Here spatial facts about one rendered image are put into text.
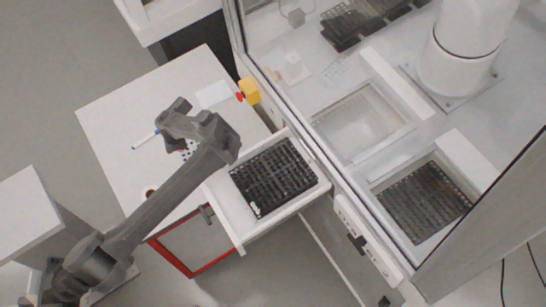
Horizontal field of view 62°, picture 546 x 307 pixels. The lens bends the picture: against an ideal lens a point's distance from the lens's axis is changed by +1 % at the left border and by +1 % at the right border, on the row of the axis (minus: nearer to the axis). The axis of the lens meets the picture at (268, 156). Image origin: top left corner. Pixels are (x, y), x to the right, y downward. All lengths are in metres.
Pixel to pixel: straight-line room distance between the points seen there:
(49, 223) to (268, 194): 0.77
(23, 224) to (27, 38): 1.92
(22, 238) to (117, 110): 0.55
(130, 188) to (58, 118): 1.38
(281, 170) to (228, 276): 0.96
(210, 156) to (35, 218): 0.95
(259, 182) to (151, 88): 0.67
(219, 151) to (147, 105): 0.90
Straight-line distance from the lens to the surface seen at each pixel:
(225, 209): 1.43
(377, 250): 1.29
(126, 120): 1.78
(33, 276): 1.13
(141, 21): 1.82
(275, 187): 1.40
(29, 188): 1.82
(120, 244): 0.98
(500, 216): 0.72
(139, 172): 1.66
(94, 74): 3.04
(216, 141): 0.91
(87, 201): 2.60
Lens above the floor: 2.16
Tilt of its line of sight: 63 degrees down
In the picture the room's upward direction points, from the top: 11 degrees counter-clockwise
